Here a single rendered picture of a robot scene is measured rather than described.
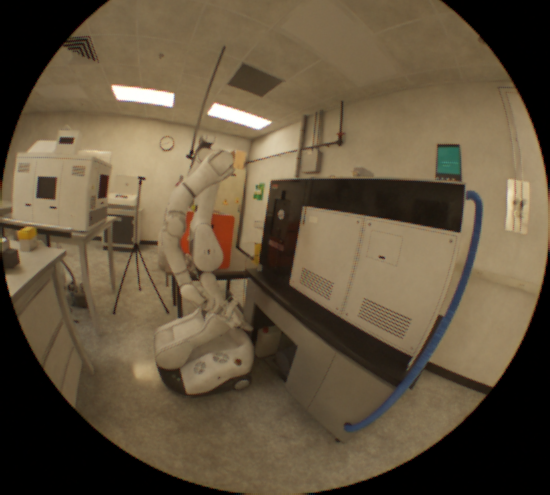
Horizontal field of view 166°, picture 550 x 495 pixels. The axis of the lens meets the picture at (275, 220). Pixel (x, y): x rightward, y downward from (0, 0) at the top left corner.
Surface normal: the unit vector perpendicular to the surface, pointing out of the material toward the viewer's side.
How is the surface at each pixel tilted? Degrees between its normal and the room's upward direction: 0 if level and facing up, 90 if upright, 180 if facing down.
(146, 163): 90
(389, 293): 90
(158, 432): 0
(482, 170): 90
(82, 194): 90
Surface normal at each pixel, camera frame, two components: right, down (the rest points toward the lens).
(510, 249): -0.83, -0.08
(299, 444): 0.15, -0.98
